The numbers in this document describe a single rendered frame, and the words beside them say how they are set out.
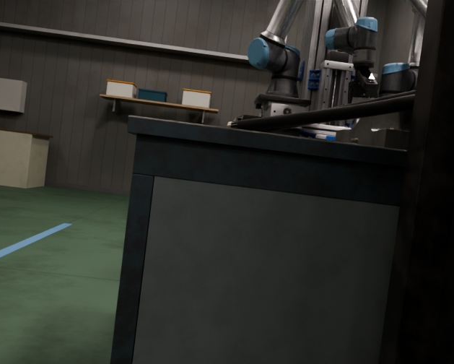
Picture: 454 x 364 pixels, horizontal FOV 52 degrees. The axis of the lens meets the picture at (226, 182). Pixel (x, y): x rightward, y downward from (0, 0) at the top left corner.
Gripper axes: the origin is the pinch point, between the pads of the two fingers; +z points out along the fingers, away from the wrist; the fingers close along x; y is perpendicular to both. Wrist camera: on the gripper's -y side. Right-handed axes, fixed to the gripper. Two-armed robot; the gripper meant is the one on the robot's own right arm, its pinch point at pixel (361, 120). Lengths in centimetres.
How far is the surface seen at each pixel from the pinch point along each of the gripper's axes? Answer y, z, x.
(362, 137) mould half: -29.7, 5.7, 8.5
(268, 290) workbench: -62, 41, 38
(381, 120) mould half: -35.4, 0.8, 5.4
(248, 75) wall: 692, -88, -4
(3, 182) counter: 559, 105, 378
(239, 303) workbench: -62, 45, 45
